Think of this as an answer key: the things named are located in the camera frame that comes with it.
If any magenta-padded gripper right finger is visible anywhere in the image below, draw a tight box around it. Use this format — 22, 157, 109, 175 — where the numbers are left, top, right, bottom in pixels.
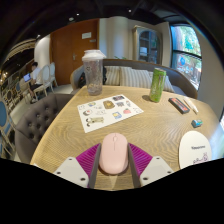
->
127, 142, 175, 189

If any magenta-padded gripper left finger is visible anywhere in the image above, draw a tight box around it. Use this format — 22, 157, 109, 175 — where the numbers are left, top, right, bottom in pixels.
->
53, 143, 102, 190

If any pink computer mouse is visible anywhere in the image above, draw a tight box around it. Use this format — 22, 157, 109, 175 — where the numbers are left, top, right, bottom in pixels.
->
98, 132, 129, 176

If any grey tufted armchair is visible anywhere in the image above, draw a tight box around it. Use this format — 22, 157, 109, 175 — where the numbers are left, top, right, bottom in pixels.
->
14, 93, 74, 164

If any small teal pack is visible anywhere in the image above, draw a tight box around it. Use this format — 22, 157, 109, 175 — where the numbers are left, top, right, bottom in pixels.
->
191, 118, 204, 129

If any white sticker sheet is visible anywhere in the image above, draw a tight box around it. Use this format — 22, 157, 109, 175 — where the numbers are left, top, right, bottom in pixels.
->
76, 94, 145, 134

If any black box with orange print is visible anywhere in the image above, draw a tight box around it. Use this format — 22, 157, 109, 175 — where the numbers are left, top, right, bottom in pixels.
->
168, 97, 191, 115

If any green drink can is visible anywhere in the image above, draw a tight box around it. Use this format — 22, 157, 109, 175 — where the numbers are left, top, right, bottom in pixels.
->
148, 67, 167, 103

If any blue-backed chair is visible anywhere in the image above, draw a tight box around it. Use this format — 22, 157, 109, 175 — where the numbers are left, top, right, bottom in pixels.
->
0, 96, 16, 158

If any grey curved sofa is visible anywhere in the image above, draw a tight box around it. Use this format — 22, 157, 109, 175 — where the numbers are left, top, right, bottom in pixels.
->
69, 58, 199, 100

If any white chair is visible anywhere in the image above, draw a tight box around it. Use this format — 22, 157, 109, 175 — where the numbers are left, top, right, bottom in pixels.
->
49, 62, 58, 88
33, 64, 54, 98

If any clear shaker bottle white lid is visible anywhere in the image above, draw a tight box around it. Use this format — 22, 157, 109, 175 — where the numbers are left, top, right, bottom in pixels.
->
81, 49, 107, 97

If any person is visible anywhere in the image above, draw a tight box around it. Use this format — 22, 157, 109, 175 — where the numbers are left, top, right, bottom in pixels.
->
27, 61, 43, 104

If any open laptop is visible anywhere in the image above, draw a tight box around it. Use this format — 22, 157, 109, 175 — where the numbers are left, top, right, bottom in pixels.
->
22, 72, 32, 83

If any black-framed window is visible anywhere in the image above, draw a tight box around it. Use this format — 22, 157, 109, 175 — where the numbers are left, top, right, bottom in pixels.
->
169, 23, 203, 91

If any glass-fronted cabinet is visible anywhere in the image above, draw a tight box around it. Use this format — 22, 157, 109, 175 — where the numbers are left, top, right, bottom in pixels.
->
132, 25, 164, 65

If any brown wooden door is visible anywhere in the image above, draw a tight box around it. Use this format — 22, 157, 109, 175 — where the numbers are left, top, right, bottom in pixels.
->
49, 18, 100, 86

